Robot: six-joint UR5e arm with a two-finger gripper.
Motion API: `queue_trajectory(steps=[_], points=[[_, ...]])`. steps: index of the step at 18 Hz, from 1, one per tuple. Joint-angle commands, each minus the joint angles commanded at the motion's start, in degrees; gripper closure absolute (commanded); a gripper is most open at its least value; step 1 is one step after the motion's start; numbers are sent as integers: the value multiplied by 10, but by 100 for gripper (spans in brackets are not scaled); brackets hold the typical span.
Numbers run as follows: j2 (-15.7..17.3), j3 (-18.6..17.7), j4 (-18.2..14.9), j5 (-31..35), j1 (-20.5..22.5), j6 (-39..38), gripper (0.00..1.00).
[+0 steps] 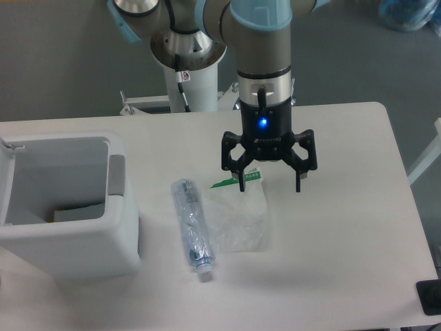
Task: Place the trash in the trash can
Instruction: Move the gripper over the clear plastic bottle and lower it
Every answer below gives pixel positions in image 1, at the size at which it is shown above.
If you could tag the white plastic trash can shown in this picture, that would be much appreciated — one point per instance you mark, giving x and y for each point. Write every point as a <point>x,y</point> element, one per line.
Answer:
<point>67,204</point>

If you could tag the crushed clear plastic bottle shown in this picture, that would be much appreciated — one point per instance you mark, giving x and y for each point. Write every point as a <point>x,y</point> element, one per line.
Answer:
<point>196,244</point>

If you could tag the white metal base frame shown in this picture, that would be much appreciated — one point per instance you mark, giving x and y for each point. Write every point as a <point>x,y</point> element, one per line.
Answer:
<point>161,104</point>

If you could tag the clear plastic bag green label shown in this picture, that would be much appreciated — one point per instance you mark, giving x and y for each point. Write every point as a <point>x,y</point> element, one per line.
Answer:
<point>237,221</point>

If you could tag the blue plastic bag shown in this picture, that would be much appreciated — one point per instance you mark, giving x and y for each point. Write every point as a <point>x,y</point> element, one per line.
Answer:
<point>410,16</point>

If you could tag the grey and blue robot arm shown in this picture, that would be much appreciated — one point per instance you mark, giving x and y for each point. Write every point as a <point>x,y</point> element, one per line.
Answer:
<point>187,36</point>

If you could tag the black clamp device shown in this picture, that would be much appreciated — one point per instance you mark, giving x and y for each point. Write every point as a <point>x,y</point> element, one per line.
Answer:
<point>429,295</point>

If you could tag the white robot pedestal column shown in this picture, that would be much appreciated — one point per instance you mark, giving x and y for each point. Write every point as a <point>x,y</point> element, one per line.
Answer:
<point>198,89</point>

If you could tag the white table leg frame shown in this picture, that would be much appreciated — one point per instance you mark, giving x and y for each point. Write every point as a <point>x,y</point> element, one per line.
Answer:
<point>430,154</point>

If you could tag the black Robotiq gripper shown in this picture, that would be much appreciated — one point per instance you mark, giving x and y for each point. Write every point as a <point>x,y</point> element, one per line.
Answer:
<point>264,131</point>

